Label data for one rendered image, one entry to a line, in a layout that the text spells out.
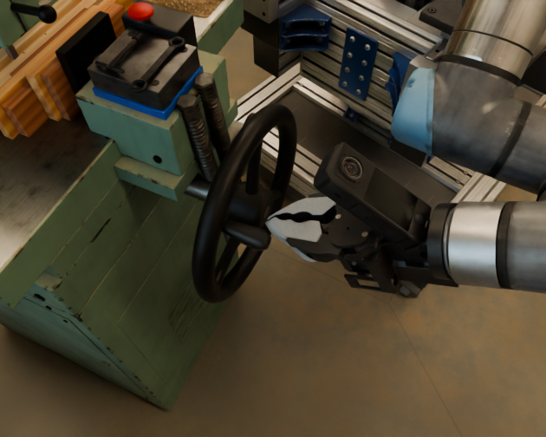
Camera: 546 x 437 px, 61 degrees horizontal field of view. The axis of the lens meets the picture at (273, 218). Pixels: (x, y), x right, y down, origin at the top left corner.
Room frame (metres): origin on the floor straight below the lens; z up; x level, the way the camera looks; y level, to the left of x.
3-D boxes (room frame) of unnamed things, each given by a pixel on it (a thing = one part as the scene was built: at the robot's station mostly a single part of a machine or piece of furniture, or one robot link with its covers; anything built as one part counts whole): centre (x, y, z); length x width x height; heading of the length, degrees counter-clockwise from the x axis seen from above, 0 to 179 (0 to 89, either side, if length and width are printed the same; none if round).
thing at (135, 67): (0.47, 0.15, 0.99); 0.13 x 0.11 x 0.06; 155
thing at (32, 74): (0.54, 0.25, 0.94); 0.20 x 0.02 x 0.08; 155
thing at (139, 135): (0.46, 0.15, 0.91); 0.15 x 0.14 x 0.09; 155
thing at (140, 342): (0.56, 0.45, 0.35); 0.58 x 0.45 x 0.71; 65
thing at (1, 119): (0.51, 0.30, 0.93); 0.22 x 0.01 x 0.06; 155
